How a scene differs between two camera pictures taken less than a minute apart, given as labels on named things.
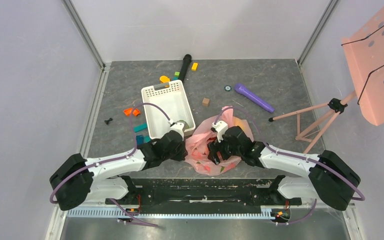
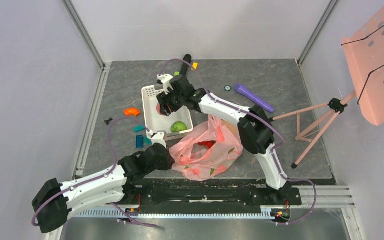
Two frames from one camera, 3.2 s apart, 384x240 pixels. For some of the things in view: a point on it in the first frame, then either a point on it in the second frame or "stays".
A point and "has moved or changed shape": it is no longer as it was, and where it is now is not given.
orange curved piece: [136, 112] stays
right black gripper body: [216, 151] → [165, 102]
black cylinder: [186, 62] stays
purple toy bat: [239, 88] stays
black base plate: [203, 192] stays
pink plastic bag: [198, 156] has moved or changed shape
